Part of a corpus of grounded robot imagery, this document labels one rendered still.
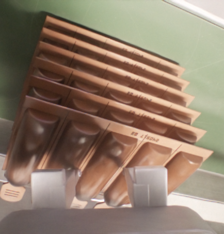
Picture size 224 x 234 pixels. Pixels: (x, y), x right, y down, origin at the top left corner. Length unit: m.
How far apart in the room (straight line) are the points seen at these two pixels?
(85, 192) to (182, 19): 0.13
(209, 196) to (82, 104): 0.22
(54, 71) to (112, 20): 0.06
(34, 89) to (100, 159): 0.05
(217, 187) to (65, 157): 0.23
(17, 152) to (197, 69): 0.15
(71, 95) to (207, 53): 0.12
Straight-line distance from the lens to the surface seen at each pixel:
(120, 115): 0.17
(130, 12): 0.21
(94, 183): 0.18
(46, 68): 0.17
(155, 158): 0.16
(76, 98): 0.16
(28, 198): 0.35
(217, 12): 0.22
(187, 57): 0.24
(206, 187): 0.35
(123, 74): 0.19
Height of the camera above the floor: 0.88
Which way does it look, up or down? 46 degrees down
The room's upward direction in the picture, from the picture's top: 180 degrees counter-clockwise
